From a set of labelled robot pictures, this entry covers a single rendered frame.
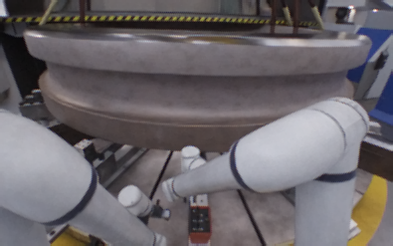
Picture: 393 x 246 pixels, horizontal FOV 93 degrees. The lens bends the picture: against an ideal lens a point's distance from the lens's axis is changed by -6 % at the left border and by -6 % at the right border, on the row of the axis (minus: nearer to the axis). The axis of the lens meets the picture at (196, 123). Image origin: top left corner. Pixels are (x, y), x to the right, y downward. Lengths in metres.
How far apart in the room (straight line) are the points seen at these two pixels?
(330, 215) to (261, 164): 0.23
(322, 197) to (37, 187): 0.49
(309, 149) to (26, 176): 0.39
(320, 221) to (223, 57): 1.13
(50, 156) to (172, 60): 1.18
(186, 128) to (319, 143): 1.32
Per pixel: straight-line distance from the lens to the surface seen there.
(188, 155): 0.91
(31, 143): 0.33
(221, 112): 1.67
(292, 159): 0.33
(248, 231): 1.93
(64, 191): 0.34
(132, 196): 0.83
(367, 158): 3.09
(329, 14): 5.39
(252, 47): 1.46
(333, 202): 0.50
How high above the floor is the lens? 1.89
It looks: 29 degrees down
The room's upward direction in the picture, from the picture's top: 2 degrees clockwise
